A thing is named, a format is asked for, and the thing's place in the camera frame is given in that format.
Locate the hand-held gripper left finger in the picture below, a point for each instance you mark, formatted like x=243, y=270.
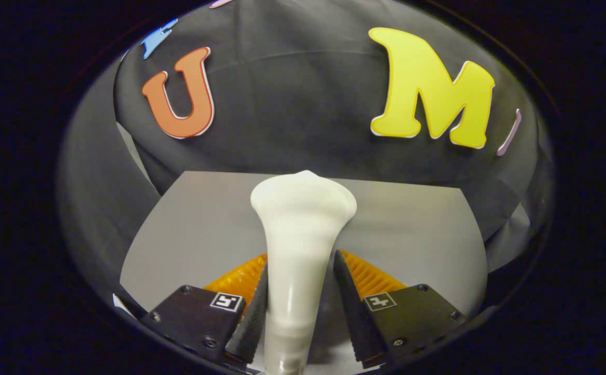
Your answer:
x=253, y=328

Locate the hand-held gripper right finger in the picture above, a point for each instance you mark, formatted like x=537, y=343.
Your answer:
x=347, y=312

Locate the white garment steamer head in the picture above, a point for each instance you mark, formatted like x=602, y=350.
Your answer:
x=298, y=234

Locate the grey cabinet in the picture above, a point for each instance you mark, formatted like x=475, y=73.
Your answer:
x=204, y=224

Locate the black backdrop cloth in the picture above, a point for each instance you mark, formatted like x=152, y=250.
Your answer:
x=292, y=94

